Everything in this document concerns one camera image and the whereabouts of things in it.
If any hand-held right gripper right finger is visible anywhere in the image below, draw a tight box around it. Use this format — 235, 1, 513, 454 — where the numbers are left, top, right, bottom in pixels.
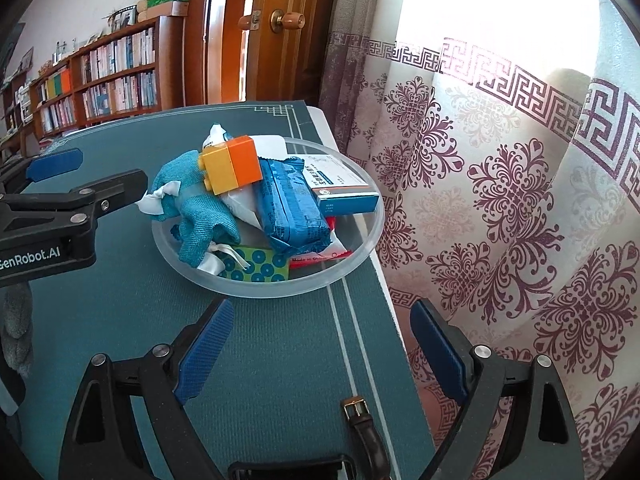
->
409, 298, 586, 480

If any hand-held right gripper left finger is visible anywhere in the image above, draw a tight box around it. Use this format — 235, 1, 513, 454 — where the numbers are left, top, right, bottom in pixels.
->
60, 298, 235, 480

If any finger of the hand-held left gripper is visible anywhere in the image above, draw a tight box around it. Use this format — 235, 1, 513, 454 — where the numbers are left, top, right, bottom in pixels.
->
0, 169, 149, 241
0, 148, 84, 196

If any teal pouch with white ribbons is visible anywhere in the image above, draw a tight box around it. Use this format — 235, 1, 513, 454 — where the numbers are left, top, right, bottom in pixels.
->
137, 150, 249, 276

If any green sheet of blue stickers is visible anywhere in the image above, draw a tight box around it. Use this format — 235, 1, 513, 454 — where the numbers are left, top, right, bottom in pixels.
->
220, 244, 292, 283

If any white plastic bag package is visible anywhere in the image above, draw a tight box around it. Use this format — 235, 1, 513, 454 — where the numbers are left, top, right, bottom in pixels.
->
201, 123, 262, 231

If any clear plastic bowl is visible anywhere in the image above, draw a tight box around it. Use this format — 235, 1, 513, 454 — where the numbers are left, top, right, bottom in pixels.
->
151, 135, 386, 298

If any orange and yellow toy block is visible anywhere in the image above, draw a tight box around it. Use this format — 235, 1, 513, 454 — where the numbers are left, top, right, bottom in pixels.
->
198, 135, 263, 196

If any blue packet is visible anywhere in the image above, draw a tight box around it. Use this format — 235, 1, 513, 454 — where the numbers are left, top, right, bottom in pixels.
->
255, 156, 333, 256

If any plain white sponge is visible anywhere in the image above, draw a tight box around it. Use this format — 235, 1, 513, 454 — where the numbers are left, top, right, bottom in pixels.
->
252, 135, 289, 162

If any grey fuzzy cloth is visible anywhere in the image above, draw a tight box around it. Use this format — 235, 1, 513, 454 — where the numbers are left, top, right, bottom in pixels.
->
0, 285, 33, 378

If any wooden bookshelf with books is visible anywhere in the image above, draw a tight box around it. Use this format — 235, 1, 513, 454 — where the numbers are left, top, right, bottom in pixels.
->
0, 27, 158, 136

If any red and white packet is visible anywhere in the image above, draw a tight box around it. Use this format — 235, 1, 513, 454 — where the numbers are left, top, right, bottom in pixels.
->
287, 215, 353, 268

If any patterned white and maroon curtain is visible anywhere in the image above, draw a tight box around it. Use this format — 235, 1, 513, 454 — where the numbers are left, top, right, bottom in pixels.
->
317, 0, 640, 480

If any white medicine box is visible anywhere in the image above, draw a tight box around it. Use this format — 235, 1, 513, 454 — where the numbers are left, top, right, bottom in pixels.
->
302, 152, 379, 216

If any beige cardboard box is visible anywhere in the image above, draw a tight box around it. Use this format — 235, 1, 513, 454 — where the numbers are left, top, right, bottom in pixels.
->
145, 1, 190, 17

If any wooden door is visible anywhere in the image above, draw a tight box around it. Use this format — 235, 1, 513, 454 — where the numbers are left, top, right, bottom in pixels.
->
245, 0, 341, 106

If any brown leather strap with buckle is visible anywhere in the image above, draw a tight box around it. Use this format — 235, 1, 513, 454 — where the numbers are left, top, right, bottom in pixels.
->
340, 395, 393, 480

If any photo frame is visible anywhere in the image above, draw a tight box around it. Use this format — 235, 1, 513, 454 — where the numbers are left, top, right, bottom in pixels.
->
107, 6, 137, 33

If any wooden door frame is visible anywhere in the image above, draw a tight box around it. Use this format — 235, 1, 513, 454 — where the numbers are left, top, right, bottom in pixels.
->
187, 0, 251, 108

